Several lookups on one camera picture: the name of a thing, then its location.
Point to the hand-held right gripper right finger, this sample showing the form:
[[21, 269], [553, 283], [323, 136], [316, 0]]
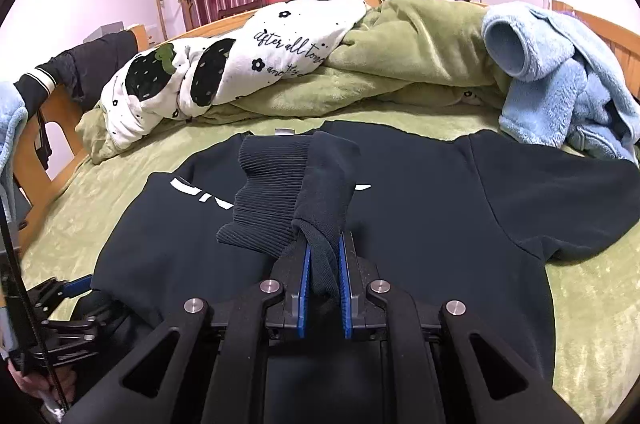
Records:
[[344, 289]]

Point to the person's left hand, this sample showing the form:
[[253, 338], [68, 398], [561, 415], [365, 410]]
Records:
[[25, 384]]

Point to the light blue fleece towel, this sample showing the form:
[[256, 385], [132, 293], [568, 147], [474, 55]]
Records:
[[10, 129]]

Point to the wooden bed frame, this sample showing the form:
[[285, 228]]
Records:
[[57, 124]]

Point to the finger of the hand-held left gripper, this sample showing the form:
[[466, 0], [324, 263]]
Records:
[[75, 339], [75, 287]]

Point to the crumpled green fleece blanket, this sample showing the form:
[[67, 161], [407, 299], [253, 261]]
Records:
[[400, 54]]

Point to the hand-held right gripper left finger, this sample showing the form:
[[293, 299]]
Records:
[[303, 289]]

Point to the black sweatshirt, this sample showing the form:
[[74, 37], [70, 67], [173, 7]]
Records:
[[450, 204]]

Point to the white quilt with black strawberries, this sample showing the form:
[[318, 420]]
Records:
[[280, 39]]

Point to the light blue fleece garment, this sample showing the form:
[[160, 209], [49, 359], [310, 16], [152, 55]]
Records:
[[545, 99]]

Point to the black jacket with striped cuff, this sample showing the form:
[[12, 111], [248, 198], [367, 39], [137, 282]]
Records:
[[90, 59]]

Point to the wooden coat rack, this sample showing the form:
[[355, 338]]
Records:
[[162, 14]]

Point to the green bed sheet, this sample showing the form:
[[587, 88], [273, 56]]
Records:
[[590, 314]]

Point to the grey box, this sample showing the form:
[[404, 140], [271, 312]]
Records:
[[102, 30]]

